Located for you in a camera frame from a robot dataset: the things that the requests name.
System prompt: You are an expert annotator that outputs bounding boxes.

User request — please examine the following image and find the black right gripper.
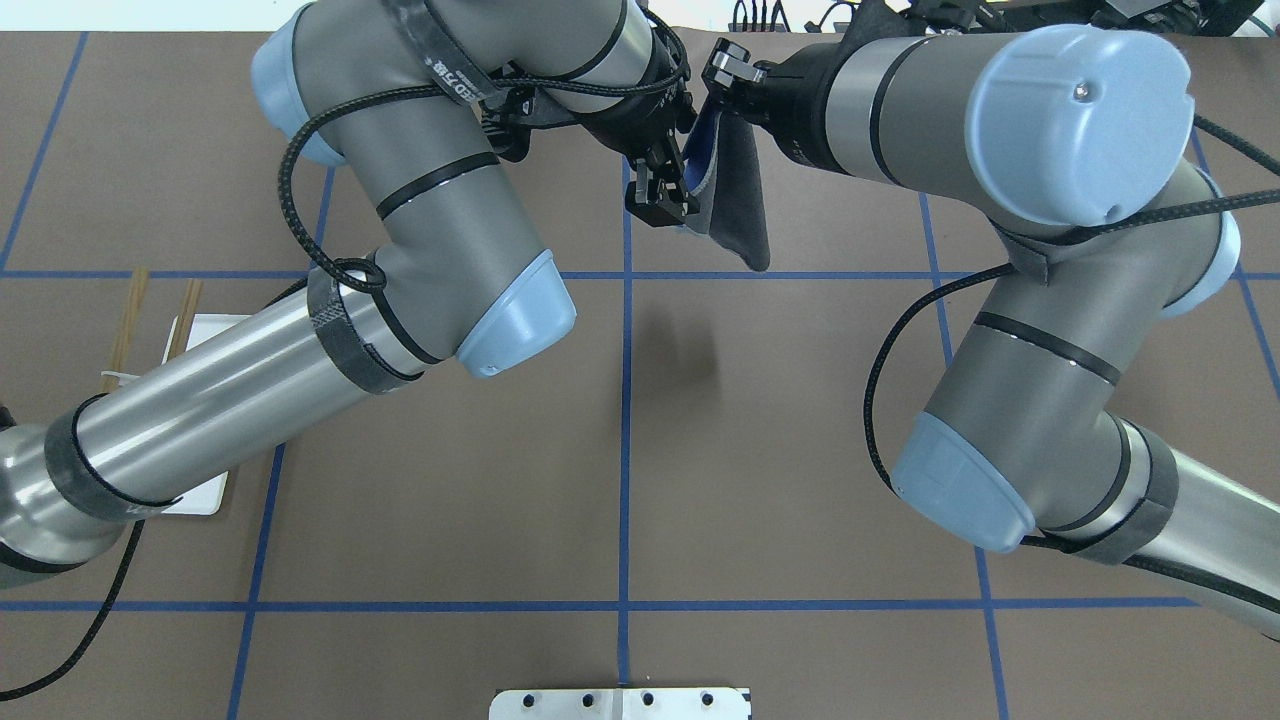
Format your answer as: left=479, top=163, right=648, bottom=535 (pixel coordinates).
left=701, top=38, right=850, bottom=167

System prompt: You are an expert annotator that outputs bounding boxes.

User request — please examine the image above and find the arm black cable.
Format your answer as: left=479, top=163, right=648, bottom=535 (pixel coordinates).
left=863, top=115, right=1280, bottom=491
left=0, top=60, right=691, bottom=701

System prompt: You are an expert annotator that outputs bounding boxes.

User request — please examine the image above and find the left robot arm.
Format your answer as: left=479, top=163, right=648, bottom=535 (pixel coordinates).
left=3, top=1, right=698, bottom=588

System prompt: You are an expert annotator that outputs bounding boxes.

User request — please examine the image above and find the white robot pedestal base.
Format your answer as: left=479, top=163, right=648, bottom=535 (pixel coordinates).
left=488, top=687, right=753, bottom=719

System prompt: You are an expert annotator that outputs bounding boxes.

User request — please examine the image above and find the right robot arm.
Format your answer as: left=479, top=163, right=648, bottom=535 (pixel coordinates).
left=701, top=3, right=1277, bottom=639

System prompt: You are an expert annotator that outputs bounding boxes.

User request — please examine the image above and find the grey usb hub left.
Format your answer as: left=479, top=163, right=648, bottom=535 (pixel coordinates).
left=727, top=0, right=792, bottom=33

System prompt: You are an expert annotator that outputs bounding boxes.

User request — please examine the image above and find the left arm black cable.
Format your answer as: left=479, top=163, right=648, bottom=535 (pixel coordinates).
left=0, top=60, right=691, bottom=701

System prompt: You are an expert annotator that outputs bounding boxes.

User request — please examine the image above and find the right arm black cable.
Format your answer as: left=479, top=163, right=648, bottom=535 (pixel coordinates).
left=863, top=115, right=1280, bottom=491

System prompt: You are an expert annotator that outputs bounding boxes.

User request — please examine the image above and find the blue grey towel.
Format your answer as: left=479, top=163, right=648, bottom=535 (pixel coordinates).
left=684, top=99, right=771, bottom=272

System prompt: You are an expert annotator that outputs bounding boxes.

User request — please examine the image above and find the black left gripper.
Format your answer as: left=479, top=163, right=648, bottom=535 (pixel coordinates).
left=575, top=31, right=701, bottom=228

